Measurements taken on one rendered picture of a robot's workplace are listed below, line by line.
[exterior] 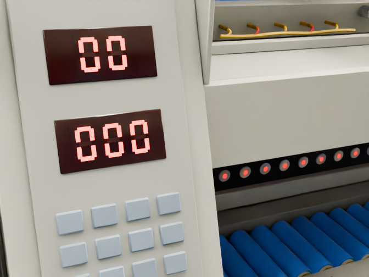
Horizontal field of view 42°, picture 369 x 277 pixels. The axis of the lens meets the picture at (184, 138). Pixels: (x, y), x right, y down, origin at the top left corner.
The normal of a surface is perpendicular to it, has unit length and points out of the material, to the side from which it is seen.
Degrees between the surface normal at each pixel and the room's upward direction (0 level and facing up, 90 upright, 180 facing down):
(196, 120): 90
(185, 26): 90
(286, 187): 111
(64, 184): 90
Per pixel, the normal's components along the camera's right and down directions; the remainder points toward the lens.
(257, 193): 0.40, 0.38
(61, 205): 0.39, 0.03
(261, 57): 0.04, -0.91
